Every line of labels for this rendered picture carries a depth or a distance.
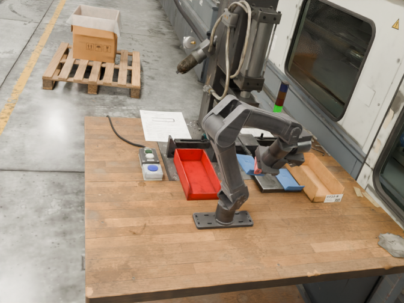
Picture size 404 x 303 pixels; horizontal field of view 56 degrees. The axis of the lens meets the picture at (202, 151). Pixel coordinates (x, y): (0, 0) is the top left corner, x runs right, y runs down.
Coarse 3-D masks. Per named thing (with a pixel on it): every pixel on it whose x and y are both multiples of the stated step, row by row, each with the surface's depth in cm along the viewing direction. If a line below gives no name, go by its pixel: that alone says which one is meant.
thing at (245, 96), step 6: (222, 78) 163; (222, 84) 163; (234, 84) 163; (228, 90) 156; (234, 90) 157; (246, 90) 147; (252, 90) 149; (240, 96) 149; (246, 96) 149; (252, 96) 151; (216, 102) 151; (246, 102) 145; (252, 102) 146; (258, 102) 147; (228, 114) 147
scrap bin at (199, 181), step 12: (180, 156) 153; (192, 156) 154; (204, 156) 152; (180, 168) 142; (192, 168) 150; (204, 168) 152; (180, 180) 142; (192, 180) 143; (204, 180) 145; (216, 180) 138; (192, 192) 137; (204, 192) 138; (216, 192) 135
